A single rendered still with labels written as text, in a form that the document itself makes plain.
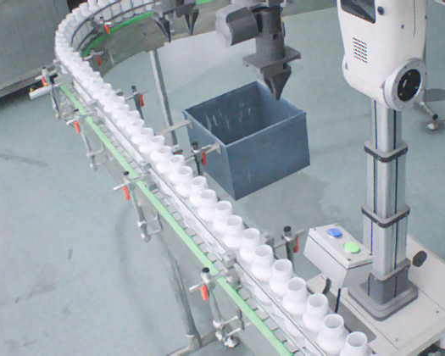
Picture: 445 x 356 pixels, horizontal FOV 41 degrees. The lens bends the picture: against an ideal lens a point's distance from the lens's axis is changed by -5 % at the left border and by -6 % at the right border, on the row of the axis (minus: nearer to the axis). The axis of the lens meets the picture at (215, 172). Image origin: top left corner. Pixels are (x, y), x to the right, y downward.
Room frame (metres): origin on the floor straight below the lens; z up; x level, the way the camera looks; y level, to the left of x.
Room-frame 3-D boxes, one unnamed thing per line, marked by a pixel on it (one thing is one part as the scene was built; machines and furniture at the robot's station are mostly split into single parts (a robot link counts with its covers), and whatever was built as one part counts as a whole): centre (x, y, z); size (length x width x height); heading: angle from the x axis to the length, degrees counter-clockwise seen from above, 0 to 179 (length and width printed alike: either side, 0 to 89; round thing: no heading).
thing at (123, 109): (1.63, 0.23, 1.08); 0.06 x 0.06 x 0.17
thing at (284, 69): (1.10, -0.14, 1.44); 0.07 x 0.07 x 0.09; 22
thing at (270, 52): (1.10, -0.15, 1.51); 0.10 x 0.07 x 0.07; 112
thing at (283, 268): (0.87, -0.09, 1.08); 0.06 x 0.06 x 0.17
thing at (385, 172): (1.51, -0.53, 0.74); 0.11 x 0.11 x 0.40; 22
